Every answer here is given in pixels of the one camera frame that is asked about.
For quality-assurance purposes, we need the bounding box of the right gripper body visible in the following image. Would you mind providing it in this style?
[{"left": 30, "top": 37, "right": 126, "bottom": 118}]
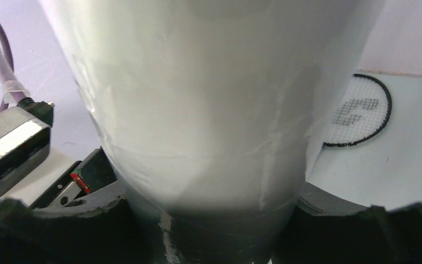
[{"left": 30, "top": 148, "right": 117, "bottom": 209}]

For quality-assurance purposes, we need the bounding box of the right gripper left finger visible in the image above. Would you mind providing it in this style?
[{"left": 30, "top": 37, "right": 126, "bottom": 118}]
[{"left": 0, "top": 182, "right": 157, "bottom": 263}]

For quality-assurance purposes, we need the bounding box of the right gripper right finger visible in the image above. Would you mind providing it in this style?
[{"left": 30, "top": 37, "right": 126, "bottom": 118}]
[{"left": 272, "top": 183, "right": 422, "bottom": 264}]

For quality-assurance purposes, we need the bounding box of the badminton racket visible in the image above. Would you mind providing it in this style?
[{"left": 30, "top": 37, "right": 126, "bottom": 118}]
[{"left": 323, "top": 73, "right": 393, "bottom": 147}]

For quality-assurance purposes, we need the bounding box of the white shuttlecock tube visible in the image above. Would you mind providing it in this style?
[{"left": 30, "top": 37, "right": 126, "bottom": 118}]
[{"left": 40, "top": 1, "right": 385, "bottom": 263}]

